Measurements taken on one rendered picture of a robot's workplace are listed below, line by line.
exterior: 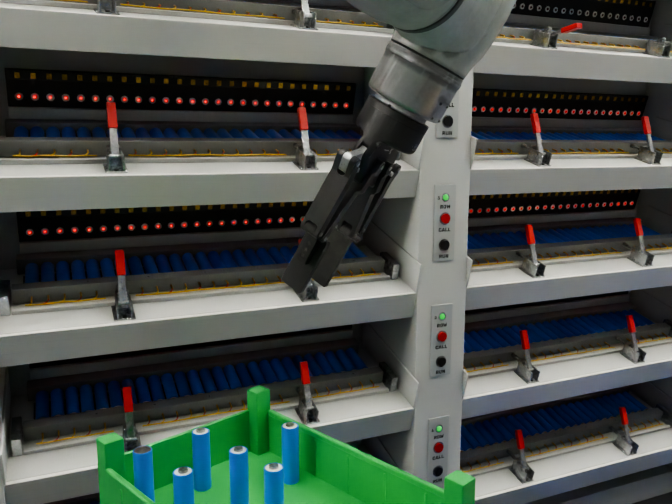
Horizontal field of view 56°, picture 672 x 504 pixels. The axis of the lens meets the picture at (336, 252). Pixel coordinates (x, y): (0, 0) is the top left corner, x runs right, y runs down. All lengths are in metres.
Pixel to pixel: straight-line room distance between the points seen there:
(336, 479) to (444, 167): 0.53
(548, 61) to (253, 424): 0.76
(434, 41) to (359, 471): 0.43
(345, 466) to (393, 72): 0.41
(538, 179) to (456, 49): 0.52
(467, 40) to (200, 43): 0.38
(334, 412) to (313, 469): 0.33
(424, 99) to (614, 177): 0.66
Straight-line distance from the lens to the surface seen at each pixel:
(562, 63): 1.19
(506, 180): 1.11
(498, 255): 1.20
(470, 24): 0.66
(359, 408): 1.07
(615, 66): 1.27
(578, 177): 1.21
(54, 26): 0.88
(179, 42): 0.89
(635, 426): 1.58
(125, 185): 0.87
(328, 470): 0.72
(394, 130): 0.69
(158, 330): 0.91
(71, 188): 0.87
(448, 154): 1.03
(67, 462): 0.98
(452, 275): 1.06
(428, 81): 0.68
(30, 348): 0.91
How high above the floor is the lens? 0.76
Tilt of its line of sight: 9 degrees down
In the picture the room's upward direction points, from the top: straight up
